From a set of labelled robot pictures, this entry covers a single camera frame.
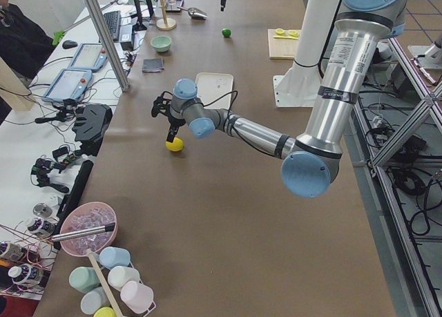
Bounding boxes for steel scoop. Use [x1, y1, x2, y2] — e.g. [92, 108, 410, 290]
[178, 6, 208, 20]

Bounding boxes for teach pendant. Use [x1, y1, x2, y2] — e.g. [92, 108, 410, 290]
[68, 43, 108, 73]
[41, 68, 93, 103]

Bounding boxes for wooden cup stand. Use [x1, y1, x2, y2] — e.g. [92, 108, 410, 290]
[156, 0, 177, 31]

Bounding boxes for teach pendant far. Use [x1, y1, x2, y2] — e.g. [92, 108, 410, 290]
[68, 43, 108, 73]

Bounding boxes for green lime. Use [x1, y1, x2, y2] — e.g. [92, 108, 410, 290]
[222, 28, 231, 38]

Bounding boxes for aluminium frame post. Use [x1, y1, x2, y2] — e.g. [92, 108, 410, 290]
[84, 0, 130, 92]

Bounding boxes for wooden rack handle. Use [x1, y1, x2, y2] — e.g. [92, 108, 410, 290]
[86, 249, 124, 317]

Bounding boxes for steel muddler black tip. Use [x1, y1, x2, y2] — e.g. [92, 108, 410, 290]
[51, 222, 116, 242]

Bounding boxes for seated person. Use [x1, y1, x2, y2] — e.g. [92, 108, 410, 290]
[1, 0, 55, 79]

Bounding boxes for yellow plastic knife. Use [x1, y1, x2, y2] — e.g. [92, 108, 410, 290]
[272, 35, 299, 41]

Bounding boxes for black keyboard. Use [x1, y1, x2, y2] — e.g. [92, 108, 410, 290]
[103, 10, 121, 41]

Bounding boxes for grey blue cup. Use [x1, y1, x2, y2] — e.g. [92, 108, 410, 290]
[80, 287, 111, 315]

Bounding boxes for mint green cup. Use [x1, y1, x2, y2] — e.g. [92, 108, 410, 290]
[68, 267, 100, 294]

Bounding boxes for white wire cup rack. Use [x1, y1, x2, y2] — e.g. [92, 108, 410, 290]
[87, 251, 156, 316]

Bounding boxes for pale green cup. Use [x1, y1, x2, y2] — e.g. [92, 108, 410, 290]
[107, 266, 141, 291]

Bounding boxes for grey folded cloth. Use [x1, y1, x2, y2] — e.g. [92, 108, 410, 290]
[142, 58, 164, 73]

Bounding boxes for pink cup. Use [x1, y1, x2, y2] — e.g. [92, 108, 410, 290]
[120, 281, 156, 314]

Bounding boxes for green ceramic bowl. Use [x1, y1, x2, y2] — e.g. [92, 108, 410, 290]
[151, 35, 172, 53]

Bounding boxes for teach pendant near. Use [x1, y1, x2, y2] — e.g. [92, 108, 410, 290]
[41, 68, 93, 103]

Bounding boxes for yellow lemon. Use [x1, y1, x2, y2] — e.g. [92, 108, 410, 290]
[165, 137, 184, 153]

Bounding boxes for computer mouse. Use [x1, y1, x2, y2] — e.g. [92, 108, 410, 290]
[62, 40, 78, 50]

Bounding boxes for light blue cup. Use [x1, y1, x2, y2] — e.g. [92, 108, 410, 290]
[99, 247, 131, 269]

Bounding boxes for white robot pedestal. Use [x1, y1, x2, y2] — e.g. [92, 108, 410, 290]
[273, 0, 340, 107]

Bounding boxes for pink bowl of ice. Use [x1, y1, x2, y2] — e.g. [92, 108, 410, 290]
[59, 202, 118, 257]

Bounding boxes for yellow cup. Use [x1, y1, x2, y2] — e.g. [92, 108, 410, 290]
[93, 307, 117, 317]

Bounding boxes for cream serving tray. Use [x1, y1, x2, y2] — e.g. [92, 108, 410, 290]
[195, 73, 234, 109]

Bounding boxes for wooden cutting board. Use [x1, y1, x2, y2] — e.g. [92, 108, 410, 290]
[267, 28, 300, 60]

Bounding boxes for black device housing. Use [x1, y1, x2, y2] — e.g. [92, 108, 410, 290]
[72, 104, 113, 156]

